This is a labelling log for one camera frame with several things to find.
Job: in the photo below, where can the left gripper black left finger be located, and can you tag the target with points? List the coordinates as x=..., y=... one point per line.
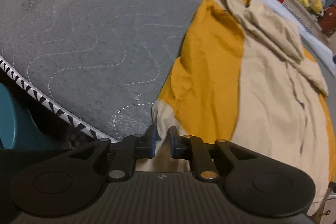
x=125, y=154

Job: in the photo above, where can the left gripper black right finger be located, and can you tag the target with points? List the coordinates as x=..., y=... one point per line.
x=194, y=150

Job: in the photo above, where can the beige and mustard hoodie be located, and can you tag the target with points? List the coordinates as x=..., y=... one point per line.
x=244, y=75

